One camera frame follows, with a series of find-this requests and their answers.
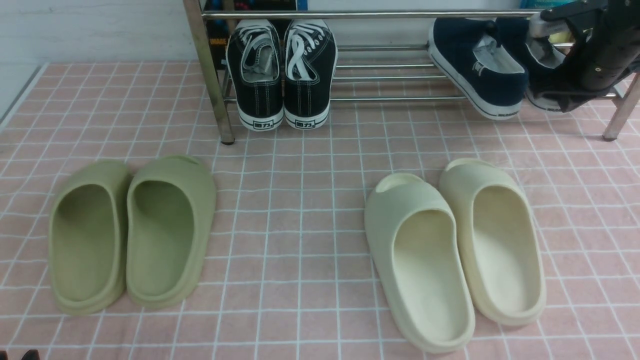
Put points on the black canvas sneaker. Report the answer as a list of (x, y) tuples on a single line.
[(311, 59), (253, 60)]

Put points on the blue yellow box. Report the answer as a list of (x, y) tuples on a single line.
[(542, 4)]

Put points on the green foam slide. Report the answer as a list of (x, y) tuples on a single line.
[(170, 204), (87, 238)]

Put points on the left green foam slide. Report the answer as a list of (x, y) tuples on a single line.
[(87, 238)]

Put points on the pink checkered table cloth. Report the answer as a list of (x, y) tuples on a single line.
[(287, 273)]

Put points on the right black canvas sneaker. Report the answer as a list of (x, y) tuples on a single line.
[(311, 59)]

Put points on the cream foam slide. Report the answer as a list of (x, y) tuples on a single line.
[(412, 236), (496, 240)]

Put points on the stainless steel shoe rack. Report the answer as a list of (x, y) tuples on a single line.
[(625, 103)]

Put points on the dark object at corner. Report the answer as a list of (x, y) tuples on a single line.
[(32, 354)]

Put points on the left cream foam slide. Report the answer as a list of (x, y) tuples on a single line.
[(412, 236)]

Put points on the navy slip-on shoe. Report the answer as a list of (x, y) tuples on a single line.
[(470, 53), (537, 56)]

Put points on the left black canvas sneaker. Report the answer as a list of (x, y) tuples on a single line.
[(253, 60)]

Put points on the right green foam slide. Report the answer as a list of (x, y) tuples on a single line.
[(170, 204)]

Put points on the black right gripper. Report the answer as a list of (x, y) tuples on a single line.
[(605, 47)]

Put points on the right cream foam slide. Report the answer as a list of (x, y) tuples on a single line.
[(496, 240)]

